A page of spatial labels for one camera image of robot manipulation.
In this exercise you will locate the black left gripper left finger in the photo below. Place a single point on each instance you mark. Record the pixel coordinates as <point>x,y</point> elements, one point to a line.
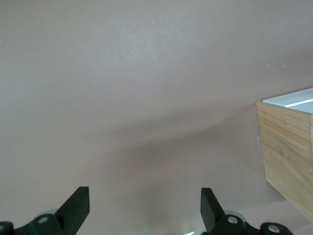
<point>71,213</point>

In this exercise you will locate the light wooden drawer cabinet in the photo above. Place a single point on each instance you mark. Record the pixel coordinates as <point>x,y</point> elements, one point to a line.
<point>286,151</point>

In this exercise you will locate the brown paper table cover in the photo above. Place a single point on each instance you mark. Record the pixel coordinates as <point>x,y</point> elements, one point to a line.
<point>122,73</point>

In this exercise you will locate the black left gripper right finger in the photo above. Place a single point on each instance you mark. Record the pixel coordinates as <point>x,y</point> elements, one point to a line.
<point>211,213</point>

